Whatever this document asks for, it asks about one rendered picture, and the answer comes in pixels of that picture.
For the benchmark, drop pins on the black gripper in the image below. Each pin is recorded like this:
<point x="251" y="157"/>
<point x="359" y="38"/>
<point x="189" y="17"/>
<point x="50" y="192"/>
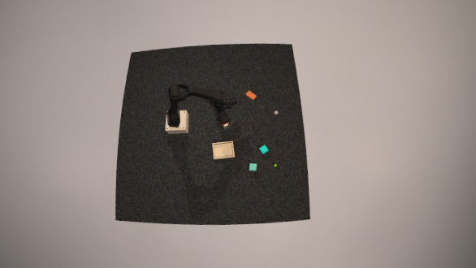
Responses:
<point x="222" y="114"/>

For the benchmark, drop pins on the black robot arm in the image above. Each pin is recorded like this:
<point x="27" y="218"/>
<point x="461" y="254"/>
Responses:
<point x="216" y="98"/>

